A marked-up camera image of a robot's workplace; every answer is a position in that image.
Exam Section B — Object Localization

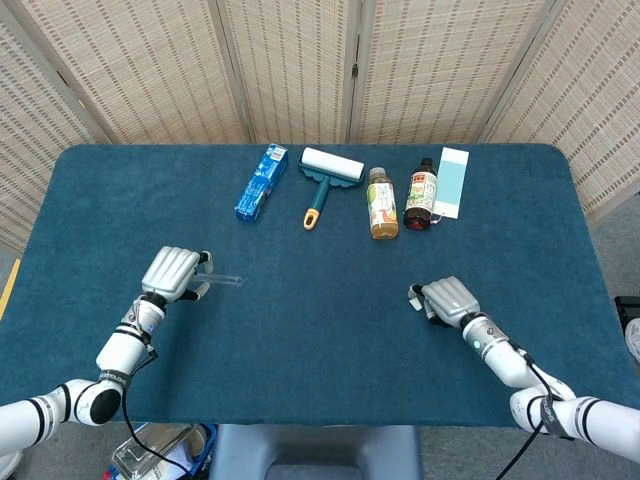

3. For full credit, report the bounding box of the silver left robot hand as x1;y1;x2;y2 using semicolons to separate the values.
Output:
140;245;214;304

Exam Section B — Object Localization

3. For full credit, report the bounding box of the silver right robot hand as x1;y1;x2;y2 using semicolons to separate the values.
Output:
408;276;481;330

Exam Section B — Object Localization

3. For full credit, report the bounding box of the transparent glass test tube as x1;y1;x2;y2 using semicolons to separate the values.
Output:
192;271;244;289

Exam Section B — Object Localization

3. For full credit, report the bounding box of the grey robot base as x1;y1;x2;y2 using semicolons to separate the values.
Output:
208;424;424;480

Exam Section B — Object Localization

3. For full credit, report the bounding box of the dark sauce bottle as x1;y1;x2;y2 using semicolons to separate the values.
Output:
402;157;440;231

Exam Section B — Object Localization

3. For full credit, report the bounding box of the yellow tea bottle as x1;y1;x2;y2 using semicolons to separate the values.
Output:
367;166;401;240

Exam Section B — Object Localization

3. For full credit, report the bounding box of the white light-blue flat packet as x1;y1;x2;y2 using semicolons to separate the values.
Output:
432;146;470;220

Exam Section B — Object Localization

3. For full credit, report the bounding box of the blue toothpaste box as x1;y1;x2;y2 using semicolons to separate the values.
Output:
234;143;290;224

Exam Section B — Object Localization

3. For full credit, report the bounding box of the blue table cloth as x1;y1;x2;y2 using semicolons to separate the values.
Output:
0;143;632;429

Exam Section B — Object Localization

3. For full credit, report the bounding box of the blue bin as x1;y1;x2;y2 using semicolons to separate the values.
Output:
192;423;220;480

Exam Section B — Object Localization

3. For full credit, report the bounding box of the black box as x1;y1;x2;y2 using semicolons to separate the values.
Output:
613;295;640;329

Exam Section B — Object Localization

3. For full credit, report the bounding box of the clear plastic box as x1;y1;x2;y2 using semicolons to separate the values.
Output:
110;423;209;480

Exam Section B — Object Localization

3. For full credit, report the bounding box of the green lint roller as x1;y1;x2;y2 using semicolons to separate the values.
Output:
298;146;365;231

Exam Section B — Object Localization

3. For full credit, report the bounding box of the woven folding screen panel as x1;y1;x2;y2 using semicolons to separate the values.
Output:
17;0;254;146
347;0;559;146
0;0;114;254
479;0;640;229
215;0;364;145

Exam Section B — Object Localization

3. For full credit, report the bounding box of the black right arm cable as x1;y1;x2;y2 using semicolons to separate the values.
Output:
507;337;551;480

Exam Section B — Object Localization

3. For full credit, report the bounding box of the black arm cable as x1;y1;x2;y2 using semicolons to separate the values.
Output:
119;344;194;474
507;337;551;480

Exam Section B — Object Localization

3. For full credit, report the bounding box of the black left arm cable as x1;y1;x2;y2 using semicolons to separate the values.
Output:
119;344;194;474

